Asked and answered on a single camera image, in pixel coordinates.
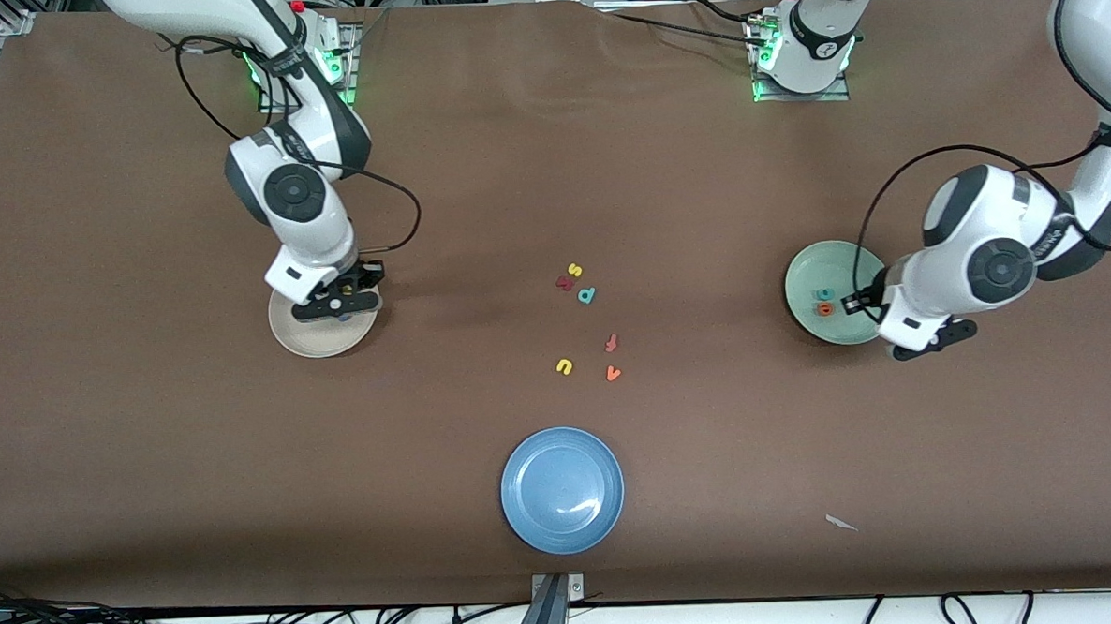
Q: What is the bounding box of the green plate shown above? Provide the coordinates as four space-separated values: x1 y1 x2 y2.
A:
782 237 900 349

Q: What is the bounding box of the beige plate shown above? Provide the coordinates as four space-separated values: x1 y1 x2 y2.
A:
267 282 383 361

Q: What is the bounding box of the blue plate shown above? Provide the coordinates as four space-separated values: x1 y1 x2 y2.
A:
497 424 628 558

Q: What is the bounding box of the brown table cover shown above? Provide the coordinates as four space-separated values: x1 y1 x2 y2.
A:
0 0 1111 624

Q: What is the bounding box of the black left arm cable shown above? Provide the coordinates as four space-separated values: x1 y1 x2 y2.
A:
839 0 1111 302

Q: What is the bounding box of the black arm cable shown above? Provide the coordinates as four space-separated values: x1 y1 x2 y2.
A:
159 22 422 264
839 0 1111 302

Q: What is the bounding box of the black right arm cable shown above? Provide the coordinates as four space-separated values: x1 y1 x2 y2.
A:
159 22 422 264

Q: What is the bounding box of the black cable on table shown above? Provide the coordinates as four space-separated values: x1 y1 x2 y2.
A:
678 0 774 31
594 1 770 56

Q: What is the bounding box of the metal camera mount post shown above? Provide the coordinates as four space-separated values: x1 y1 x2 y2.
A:
506 571 589 624

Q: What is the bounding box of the aluminium frame profile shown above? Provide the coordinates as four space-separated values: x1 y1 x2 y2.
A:
0 0 38 37

